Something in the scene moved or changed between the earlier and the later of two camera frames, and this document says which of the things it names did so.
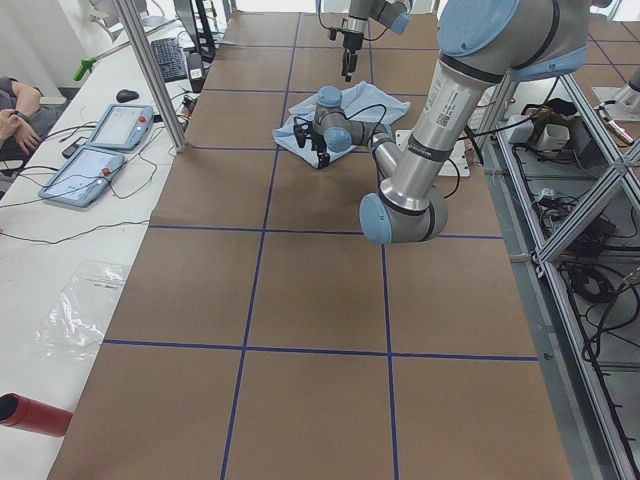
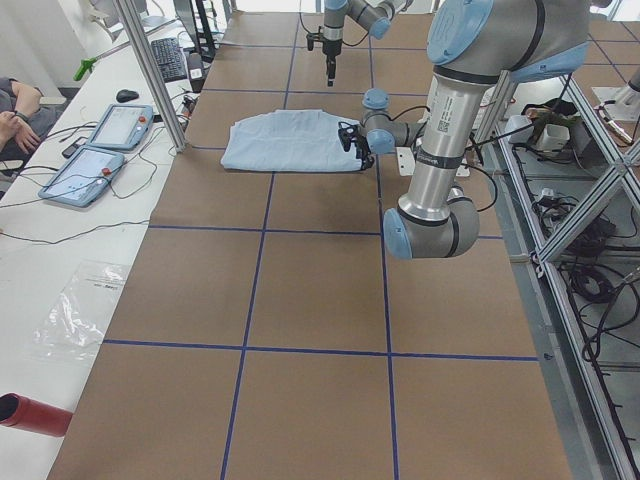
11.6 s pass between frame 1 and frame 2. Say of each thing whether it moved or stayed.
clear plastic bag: stayed
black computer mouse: stayed
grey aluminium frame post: stayed
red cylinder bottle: stayed
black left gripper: moved
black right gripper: moved
